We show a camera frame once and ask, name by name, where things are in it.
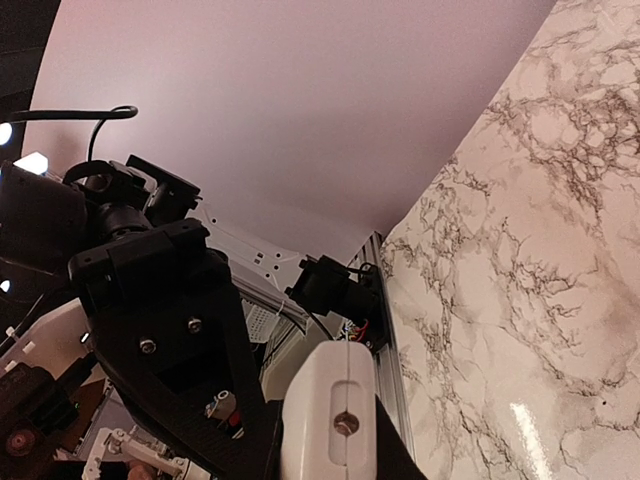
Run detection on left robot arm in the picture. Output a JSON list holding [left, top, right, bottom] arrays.
[[1, 156, 283, 479]]

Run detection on white remote control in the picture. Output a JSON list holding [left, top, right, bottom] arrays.
[[280, 341, 377, 480]]

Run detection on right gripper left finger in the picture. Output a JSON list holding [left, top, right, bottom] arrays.
[[262, 400, 284, 480]]

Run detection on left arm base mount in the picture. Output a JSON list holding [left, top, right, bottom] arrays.
[[285, 256, 390, 354]]

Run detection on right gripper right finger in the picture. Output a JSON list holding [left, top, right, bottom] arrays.
[[375, 396, 427, 480]]

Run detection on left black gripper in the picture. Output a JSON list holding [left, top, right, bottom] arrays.
[[68, 218, 268, 479]]

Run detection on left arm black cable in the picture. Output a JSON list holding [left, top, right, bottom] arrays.
[[8, 103, 139, 166]]

